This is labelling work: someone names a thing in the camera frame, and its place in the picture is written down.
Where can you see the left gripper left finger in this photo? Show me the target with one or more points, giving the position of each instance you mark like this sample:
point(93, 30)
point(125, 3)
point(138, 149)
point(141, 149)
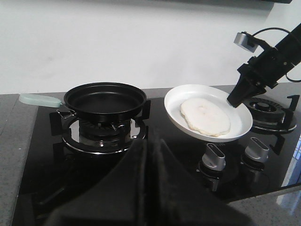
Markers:
point(117, 200)

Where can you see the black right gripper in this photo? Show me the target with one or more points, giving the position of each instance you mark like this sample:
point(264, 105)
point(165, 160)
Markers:
point(264, 70)

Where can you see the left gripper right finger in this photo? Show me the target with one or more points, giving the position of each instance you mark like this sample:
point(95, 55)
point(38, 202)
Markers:
point(177, 199)

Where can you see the fried egg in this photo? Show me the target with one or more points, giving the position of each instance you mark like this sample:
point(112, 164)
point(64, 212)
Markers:
point(205, 117)

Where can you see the white ceramic plate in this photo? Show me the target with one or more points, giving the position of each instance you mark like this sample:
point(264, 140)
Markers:
point(240, 117)

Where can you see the black frying pan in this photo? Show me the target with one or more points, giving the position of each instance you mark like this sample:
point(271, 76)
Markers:
point(99, 97)

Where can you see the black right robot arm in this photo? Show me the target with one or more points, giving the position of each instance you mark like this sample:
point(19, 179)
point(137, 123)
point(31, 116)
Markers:
point(292, 40)

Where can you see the right black burner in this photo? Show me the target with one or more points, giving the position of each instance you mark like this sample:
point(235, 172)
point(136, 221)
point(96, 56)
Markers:
point(261, 108)

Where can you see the black burner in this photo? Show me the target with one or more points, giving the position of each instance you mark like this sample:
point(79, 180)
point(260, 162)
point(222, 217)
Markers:
point(93, 135)
point(261, 108)

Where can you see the left silver stove knob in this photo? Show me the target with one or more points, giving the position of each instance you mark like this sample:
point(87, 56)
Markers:
point(213, 158)

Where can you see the silver stove knob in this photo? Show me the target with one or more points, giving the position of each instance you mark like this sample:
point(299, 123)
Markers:
point(213, 158)
point(256, 150)

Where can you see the right black pan support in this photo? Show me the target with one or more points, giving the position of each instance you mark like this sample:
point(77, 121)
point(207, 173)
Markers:
point(277, 127)

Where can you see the black pan support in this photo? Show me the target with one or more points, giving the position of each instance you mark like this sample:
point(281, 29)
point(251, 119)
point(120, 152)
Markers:
point(277, 127)
point(68, 129)

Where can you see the right silver stove knob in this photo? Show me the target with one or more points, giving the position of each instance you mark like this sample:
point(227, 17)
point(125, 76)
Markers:
point(256, 150)

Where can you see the left black burner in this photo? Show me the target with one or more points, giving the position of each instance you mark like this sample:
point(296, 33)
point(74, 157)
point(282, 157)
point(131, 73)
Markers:
point(93, 135)

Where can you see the black glass gas stove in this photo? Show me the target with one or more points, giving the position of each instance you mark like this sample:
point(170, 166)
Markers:
point(54, 175)

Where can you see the left black pan support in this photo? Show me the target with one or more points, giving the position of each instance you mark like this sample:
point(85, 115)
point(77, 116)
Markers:
point(68, 129)

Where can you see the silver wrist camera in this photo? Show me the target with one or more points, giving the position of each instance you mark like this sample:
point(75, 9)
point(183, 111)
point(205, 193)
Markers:
point(245, 41)

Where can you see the wire pan reducer rack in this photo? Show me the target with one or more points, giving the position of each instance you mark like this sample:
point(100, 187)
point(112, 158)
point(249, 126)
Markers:
point(91, 117)

